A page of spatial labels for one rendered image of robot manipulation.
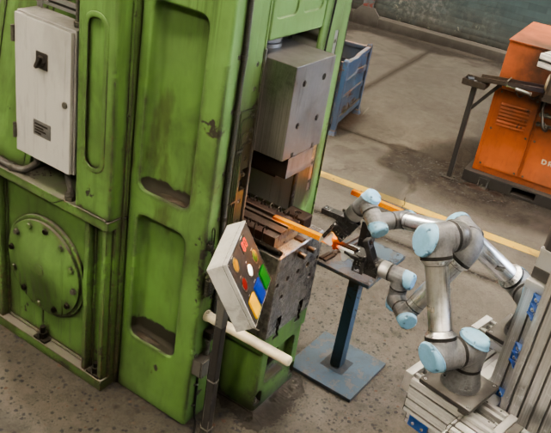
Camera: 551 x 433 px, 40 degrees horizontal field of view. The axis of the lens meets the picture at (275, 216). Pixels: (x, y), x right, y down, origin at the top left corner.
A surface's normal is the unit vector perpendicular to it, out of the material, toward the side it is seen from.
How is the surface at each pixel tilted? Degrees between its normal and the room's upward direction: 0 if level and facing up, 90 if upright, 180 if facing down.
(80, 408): 0
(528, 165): 90
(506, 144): 90
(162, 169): 89
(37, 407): 0
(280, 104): 90
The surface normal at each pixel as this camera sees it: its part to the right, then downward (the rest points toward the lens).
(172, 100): -0.55, 0.31
